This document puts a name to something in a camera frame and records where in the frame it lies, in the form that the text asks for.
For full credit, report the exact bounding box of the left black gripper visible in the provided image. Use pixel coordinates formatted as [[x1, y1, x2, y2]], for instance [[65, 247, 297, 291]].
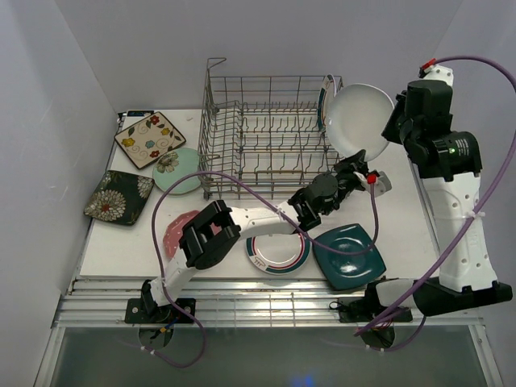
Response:
[[320, 151, 368, 218]]

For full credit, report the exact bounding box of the white oval plate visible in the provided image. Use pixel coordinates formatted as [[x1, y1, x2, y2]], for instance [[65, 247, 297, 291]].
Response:
[[326, 84, 394, 162]]

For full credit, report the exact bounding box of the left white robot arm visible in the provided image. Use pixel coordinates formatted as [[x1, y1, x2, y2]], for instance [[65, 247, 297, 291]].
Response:
[[140, 150, 368, 323]]

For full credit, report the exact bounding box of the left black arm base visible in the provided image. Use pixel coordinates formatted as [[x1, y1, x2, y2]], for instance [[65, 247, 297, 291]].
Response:
[[123, 298, 194, 325]]

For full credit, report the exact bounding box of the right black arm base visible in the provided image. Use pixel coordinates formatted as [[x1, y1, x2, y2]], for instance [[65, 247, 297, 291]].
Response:
[[328, 298, 413, 323]]

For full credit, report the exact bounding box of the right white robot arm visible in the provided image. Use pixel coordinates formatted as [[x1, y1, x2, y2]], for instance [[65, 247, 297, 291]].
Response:
[[364, 80, 513, 320]]

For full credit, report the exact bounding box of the dark teal square plate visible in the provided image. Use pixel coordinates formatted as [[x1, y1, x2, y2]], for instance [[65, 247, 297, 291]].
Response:
[[313, 223, 386, 291]]

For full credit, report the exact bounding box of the mint green flower plate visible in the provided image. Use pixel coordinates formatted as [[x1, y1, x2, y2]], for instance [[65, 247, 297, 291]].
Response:
[[152, 148, 201, 196]]

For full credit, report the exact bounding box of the pink polka dot plate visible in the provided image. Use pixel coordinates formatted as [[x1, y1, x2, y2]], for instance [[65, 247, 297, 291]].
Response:
[[163, 210, 199, 260]]

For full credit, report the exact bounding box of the cream square floral plate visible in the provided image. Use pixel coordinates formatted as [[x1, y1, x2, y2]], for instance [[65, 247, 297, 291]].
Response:
[[115, 112, 186, 164]]

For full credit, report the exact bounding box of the dark square floral plate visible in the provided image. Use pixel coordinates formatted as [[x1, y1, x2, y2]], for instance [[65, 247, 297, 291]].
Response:
[[83, 170, 155, 226]]

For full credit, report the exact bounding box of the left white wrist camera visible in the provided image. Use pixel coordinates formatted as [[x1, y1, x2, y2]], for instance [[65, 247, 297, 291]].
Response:
[[354, 171, 392, 197]]

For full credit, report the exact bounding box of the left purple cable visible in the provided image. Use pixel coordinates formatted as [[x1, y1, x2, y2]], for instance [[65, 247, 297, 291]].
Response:
[[139, 169, 382, 368]]

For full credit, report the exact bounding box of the purple cable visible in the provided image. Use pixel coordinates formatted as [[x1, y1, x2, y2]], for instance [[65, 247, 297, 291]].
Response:
[[322, 55, 516, 354], [139, 169, 382, 368]]

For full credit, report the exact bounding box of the grey wire dish rack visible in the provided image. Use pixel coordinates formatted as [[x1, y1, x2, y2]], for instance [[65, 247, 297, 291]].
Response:
[[198, 57, 340, 200]]

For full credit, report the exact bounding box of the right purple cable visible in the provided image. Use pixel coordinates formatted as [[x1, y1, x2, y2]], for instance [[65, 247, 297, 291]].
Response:
[[322, 55, 516, 354]]

